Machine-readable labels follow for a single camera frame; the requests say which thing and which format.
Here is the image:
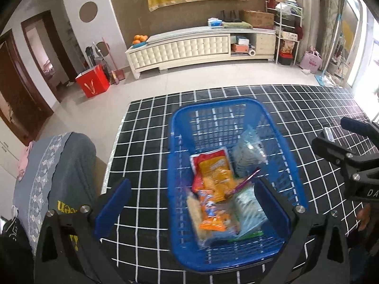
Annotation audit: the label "magenta snack packet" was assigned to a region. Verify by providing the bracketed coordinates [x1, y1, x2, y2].
[224, 168, 261, 199]

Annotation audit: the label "cream tv cabinet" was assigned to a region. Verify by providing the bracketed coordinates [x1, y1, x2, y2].
[125, 26, 276, 79]

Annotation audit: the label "person's right hand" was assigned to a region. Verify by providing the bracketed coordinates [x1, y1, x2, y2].
[356, 202, 378, 235]

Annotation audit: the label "cartoon squirrel cake packet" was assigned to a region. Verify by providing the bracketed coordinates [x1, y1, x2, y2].
[197, 228, 240, 249]

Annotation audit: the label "clear wafer pack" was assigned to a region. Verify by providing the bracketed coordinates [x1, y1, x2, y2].
[186, 193, 209, 242]

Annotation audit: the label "white metal shelf rack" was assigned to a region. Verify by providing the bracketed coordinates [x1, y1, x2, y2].
[265, 0, 303, 65]

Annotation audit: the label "orange long snack packet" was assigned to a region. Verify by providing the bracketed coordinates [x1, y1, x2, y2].
[198, 190, 231, 232]

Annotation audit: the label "brown wooden door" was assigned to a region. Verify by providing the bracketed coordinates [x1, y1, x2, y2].
[1, 30, 53, 145]

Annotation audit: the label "light blue striped snack bag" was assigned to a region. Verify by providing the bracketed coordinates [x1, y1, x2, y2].
[232, 125, 266, 178]

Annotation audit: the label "black white grid tablecloth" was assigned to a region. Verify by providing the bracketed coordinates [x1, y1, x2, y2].
[102, 85, 378, 283]

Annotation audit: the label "green scallion cracker pack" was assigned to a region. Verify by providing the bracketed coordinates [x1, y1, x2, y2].
[228, 230, 264, 243]

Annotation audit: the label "broom and dustpan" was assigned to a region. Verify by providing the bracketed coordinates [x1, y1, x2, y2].
[85, 39, 125, 85]

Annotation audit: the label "green folded cloth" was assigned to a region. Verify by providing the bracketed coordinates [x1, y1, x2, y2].
[222, 21, 253, 29]

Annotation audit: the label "oranges on blue plate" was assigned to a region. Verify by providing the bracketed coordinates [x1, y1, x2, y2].
[132, 35, 148, 48]

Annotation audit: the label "red paper bag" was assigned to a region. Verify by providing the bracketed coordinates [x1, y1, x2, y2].
[75, 65, 110, 99]

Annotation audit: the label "blue plastic basket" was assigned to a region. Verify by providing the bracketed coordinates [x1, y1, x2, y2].
[167, 98, 307, 274]

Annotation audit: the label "blue tissue box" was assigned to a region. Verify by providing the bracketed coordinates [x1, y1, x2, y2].
[208, 17, 223, 28]

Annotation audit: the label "red yellow snack packet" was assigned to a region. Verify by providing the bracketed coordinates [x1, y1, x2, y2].
[189, 147, 231, 194]

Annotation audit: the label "pink gift bag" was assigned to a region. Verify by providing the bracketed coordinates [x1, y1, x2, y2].
[299, 46, 322, 74]

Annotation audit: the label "yellow orange snack packet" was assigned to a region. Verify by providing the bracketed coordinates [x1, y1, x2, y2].
[203, 167, 236, 203]

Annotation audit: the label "purple gum pack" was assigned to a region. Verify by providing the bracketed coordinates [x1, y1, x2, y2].
[322, 127, 335, 142]

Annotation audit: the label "arched floor mirror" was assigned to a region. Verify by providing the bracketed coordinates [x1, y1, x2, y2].
[321, 0, 367, 85]

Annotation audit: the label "cardboard box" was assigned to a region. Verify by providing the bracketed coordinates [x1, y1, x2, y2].
[239, 10, 274, 30]

